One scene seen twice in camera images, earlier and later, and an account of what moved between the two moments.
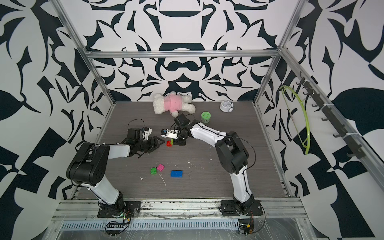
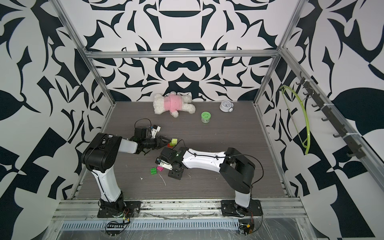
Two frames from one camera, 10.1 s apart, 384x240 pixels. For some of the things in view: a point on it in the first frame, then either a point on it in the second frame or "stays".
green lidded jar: [205, 116] stays
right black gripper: [180, 142] -> [173, 175]
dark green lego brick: [153, 171] stays
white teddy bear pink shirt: [172, 103] stays
